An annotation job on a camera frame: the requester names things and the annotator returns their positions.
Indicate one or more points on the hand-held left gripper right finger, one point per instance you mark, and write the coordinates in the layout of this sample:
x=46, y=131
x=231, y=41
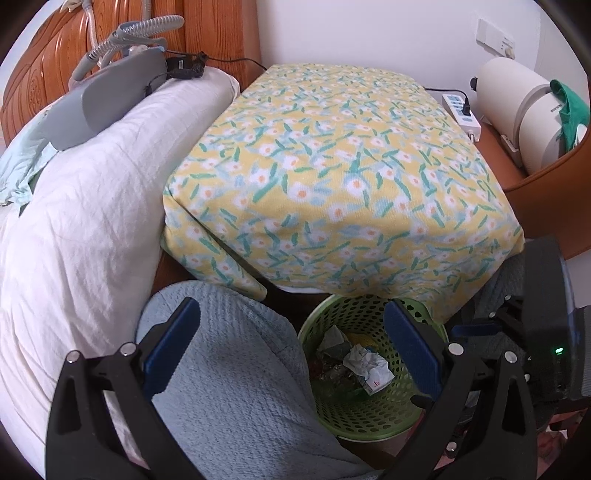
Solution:
x=411, y=350

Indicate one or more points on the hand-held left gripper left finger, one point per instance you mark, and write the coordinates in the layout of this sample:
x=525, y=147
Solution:
x=168, y=350

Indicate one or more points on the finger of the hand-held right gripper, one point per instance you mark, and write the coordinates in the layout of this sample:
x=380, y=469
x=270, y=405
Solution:
x=475, y=330

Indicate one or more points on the yellow snack packet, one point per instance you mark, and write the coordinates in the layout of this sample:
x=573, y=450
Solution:
x=362, y=339

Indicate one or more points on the white paper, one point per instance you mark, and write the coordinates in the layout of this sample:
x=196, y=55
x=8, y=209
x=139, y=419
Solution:
x=362, y=362

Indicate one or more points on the silver foil packet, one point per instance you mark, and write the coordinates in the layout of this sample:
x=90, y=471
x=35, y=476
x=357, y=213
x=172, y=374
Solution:
x=330, y=371

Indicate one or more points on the green perforated plastic basket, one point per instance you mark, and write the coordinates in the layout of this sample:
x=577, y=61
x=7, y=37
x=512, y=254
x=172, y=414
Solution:
x=341, y=415

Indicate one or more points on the light blue knitted blanket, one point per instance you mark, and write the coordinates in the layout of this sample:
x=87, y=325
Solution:
x=240, y=392

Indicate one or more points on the pink cloth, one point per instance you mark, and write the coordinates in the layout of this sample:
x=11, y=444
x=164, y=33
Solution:
x=556, y=438

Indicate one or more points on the orange brown side table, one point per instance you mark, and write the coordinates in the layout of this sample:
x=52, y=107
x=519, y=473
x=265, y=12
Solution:
x=531, y=198

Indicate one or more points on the white pillow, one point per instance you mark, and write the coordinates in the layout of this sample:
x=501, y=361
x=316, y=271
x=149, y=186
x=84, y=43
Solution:
x=83, y=221

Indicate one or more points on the white power strip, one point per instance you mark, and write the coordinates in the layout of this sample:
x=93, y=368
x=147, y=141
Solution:
x=470, y=125

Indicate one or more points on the yellow floral cloth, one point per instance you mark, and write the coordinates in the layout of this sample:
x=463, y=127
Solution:
x=323, y=161

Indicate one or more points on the cream cylindrical appliance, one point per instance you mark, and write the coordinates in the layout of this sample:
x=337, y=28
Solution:
x=503, y=92

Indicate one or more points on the light green cloth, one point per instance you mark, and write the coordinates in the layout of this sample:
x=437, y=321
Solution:
x=18, y=161

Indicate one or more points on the grey breathing machine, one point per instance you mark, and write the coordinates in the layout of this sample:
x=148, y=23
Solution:
x=101, y=101

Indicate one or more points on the black power adapter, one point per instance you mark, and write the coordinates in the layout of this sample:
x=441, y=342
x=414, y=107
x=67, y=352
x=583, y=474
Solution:
x=184, y=67

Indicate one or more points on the grey breathing mask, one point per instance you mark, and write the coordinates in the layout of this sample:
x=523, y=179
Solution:
x=134, y=37

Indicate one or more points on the carved wooden headboard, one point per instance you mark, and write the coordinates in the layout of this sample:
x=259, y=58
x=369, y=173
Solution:
x=217, y=27

